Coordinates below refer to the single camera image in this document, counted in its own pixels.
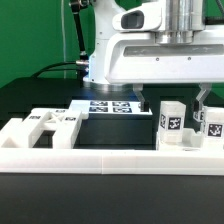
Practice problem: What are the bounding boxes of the white chair back frame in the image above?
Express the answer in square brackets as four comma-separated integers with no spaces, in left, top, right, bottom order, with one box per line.
[19,108,83,149]

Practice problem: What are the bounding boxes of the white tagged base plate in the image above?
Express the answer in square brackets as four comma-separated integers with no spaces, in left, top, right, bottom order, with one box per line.
[69,100,152,116]

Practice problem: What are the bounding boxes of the white chair seat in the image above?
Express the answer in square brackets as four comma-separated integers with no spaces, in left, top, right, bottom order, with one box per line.
[156,128,202,152]

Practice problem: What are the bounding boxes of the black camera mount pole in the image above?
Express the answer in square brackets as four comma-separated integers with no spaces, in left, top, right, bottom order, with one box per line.
[69,0,90,60]

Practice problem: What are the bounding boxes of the white U-shaped fence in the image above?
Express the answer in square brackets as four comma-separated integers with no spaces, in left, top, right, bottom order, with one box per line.
[0,117,224,176]

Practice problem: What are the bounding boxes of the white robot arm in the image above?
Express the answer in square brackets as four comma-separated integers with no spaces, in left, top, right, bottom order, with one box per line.
[85,0,224,112]

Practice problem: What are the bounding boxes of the black cables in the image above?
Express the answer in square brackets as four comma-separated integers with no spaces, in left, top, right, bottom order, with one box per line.
[31,61,84,79]

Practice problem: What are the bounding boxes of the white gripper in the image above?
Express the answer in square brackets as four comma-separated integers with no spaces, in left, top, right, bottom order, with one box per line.
[104,29,224,121]

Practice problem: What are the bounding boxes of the white hanging cable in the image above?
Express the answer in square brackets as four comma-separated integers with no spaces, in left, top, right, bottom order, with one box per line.
[60,0,67,80]

